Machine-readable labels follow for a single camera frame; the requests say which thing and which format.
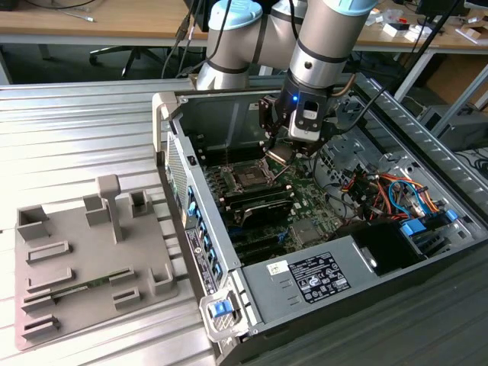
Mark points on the grey chipset heatsink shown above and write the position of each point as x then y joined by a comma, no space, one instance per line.
307,232

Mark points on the green motherboard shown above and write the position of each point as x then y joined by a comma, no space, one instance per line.
305,198

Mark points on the wooden desk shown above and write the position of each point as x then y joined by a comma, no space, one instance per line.
114,19
444,40

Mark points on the blue case latch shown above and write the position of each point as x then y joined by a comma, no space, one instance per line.
220,309

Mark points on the silver camera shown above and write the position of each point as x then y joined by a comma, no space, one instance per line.
305,131

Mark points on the CPU socket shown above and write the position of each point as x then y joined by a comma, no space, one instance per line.
248,176

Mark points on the silver CPU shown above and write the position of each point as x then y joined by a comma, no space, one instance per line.
280,154

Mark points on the open PC case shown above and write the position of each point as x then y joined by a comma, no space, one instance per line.
213,114

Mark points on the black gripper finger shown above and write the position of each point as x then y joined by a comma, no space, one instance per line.
318,146
271,122

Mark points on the black slanted pole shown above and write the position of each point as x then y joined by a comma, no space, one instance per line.
432,32

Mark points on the white barcode sticker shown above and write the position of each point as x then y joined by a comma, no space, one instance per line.
277,267

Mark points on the green RAM stick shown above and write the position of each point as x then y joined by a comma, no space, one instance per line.
91,284

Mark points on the cardboard box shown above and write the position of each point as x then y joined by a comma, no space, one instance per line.
476,34

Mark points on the black drive shroud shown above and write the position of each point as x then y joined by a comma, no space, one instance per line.
381,248

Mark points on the black office chair base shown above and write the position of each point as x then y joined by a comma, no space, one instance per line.
133,52

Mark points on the grey power supply unit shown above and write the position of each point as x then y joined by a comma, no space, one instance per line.
267,297

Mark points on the grey computer box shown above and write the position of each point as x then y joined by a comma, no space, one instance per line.
465,129

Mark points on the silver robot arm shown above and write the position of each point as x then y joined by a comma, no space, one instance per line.
324,34

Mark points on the black graphics card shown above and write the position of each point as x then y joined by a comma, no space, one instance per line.
263,213

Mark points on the blue disk carrier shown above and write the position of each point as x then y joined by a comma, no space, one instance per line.
413,228

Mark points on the perforated metal drive cage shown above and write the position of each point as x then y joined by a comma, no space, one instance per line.
335,171

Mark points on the black expansion slot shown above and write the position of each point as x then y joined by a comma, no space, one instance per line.
259,239

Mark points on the small white box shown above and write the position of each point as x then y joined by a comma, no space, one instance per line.
390,29

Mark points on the grey parts rack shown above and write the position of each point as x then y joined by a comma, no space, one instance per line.
95,259

